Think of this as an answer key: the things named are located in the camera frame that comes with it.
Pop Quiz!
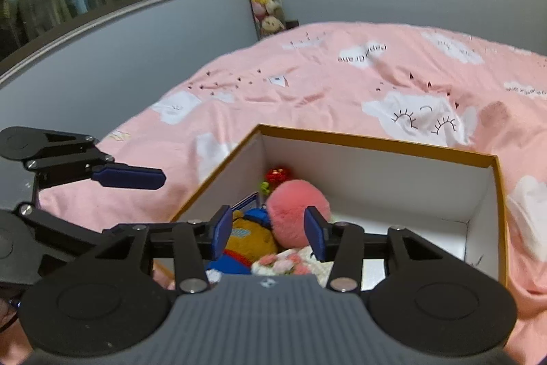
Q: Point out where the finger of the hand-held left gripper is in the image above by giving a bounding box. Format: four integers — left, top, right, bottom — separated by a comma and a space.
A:
23, 129, 167, 191
15, 203, 134, 277

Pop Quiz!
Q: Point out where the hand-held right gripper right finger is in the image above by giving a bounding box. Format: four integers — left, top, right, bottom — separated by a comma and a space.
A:
304, 206, 465, 292

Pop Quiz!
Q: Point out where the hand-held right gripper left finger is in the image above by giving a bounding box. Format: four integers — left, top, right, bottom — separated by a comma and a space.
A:
83, 205, 234, 294

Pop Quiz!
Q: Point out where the yellow plush doll blue outfit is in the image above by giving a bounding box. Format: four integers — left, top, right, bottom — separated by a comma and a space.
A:
205, 209, 278, 284

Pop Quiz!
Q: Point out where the pink pompom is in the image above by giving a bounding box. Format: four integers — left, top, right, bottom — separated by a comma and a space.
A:
266, 179, 332, 250

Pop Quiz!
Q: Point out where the cream crochet bunny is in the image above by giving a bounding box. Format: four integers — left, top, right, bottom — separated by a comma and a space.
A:
251, 244, 339, 289

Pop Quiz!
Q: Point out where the red crochet charm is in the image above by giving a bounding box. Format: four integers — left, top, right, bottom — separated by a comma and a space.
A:
262, 166, 290, 195

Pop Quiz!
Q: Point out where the white cardboard box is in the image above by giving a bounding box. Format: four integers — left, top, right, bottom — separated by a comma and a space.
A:
151, 124, 510, 292

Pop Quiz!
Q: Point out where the pink printed duvet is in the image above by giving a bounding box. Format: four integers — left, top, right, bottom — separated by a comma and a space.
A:
38, 21, 547, 365

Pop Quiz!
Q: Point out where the black cable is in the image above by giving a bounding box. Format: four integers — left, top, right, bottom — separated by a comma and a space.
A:
0, 296, 22, 334

